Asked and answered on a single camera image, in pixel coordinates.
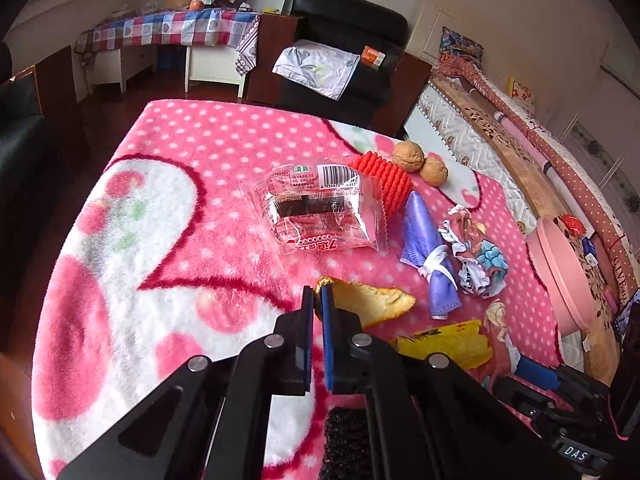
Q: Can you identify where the yellow red floral pillow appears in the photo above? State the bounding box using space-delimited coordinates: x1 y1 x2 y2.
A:
508 76 536 114

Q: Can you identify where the red ridged plastic piece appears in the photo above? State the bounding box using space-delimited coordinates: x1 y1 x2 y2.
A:
348 152 413 219

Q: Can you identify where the red dotted quilt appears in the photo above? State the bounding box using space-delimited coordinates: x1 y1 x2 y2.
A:
436 54 639 302

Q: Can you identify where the pink polka dot blanket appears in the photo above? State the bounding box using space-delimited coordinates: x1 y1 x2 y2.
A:
30 97 564 480

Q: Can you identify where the black mesh sponge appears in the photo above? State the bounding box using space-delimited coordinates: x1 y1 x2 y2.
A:
319 408 373 480

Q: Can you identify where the colourful wrapper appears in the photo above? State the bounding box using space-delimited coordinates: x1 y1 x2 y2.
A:
438 205 509 298

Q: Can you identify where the purple cloth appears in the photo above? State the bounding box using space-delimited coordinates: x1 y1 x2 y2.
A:
400 191 461 320

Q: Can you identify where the clear red snack wrapper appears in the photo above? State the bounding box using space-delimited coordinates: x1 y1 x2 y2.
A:
245 162 387 254

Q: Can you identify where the red snack packet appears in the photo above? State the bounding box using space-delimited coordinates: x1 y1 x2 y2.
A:
560 214 587 238

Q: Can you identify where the white patterned cushion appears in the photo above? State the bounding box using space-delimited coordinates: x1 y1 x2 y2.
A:
272 40 360 101

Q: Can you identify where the black leather sofa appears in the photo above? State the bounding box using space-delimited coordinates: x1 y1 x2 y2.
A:
1 44 49 349

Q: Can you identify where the pink plastic trash bucket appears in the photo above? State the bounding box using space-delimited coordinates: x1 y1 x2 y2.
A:
526 218 596 336

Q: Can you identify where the bed with brown blanket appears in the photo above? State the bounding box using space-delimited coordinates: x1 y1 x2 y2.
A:
405 74 626 384

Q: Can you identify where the orange box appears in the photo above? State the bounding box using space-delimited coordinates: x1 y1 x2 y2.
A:
360 46 386 68

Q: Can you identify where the orange fruit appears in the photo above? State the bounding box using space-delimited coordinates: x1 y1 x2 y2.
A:
190 0 204 11

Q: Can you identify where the yellow plastic wrapper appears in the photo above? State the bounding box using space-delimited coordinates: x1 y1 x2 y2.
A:
390 320 494 370

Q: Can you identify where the black leather armchair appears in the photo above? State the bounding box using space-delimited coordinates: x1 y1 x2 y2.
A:
245 0 432 138

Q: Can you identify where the checkered tablecloth table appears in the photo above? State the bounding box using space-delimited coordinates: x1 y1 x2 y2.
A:
74 8 259 98

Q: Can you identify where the colourful cartoon pillow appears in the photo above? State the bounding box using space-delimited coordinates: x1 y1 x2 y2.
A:
439 26 484 67

